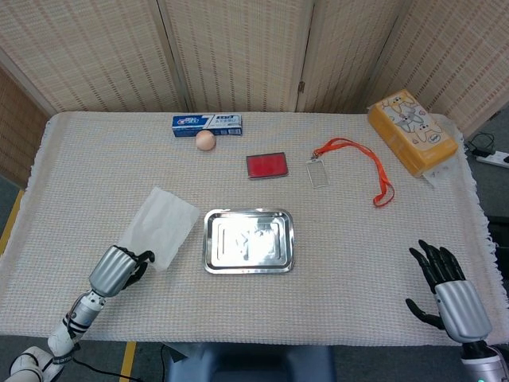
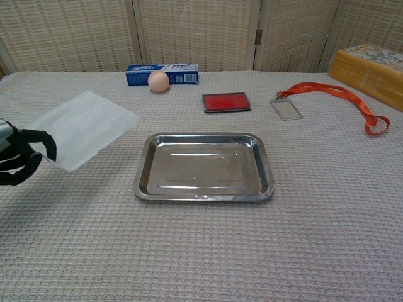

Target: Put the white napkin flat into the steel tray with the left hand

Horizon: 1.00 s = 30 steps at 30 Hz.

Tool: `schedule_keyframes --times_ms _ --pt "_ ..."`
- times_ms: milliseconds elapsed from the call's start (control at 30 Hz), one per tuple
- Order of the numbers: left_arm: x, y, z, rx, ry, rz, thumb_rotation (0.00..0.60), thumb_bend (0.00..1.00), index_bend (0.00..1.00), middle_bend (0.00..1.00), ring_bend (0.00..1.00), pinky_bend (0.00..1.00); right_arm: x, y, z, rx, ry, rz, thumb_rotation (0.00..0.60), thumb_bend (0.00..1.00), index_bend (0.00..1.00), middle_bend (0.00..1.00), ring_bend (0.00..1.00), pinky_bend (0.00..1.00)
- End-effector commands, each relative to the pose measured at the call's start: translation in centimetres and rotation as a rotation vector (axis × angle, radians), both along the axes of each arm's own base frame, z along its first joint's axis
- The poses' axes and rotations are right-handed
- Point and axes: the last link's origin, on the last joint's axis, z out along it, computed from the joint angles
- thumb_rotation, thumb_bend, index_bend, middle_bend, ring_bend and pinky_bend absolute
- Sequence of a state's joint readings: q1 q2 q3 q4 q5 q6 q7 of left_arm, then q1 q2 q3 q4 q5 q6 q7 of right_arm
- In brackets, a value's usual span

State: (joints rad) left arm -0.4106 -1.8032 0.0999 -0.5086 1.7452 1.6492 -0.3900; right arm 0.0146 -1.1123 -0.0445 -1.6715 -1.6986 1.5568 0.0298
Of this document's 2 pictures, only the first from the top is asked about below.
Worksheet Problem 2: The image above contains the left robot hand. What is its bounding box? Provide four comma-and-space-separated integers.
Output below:
87, 244, 156, 298

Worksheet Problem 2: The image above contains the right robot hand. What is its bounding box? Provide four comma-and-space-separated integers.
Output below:
405, 239, 493, 344

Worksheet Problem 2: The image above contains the white paper sheet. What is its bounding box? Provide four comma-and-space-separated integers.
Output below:
117, 186, 201, 273

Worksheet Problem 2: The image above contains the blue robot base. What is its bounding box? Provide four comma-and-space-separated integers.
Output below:
165, 342, 337, 382

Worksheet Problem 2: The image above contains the silver metal tray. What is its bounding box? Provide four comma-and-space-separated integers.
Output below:
203, 208, 296, 275

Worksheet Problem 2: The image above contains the red rectangular case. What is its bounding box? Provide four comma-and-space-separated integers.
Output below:
245, 151, 289, 181

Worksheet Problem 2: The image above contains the beige woven tablecloth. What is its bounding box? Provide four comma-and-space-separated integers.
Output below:
0, 111, 509, 347

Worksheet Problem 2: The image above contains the white power strip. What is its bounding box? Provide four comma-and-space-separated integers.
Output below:
475, 150, 509, 169

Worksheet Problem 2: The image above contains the beige egg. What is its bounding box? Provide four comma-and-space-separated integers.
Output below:
195, 130, 217, 152

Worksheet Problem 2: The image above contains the blue toothpaste box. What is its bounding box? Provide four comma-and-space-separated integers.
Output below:
171, 113, 244, 138

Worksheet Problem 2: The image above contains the yellow tissue pack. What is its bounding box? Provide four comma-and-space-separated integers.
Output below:
367, 88, 460, 177

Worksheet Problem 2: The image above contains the clear badge holder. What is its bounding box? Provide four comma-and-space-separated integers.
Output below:
305, 155, 331, 189

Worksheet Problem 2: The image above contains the woven folding screen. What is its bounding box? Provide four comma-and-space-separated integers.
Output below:
0, 0, 509, 188

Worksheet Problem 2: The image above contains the black floor cable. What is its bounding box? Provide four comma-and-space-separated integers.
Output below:
71, 356, 144, 382

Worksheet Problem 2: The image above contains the orange lanyard strap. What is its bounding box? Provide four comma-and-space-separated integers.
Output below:
312, 137, 395, 208

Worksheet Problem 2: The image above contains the black plug cable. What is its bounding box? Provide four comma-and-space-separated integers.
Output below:
464, 131, 498, 158

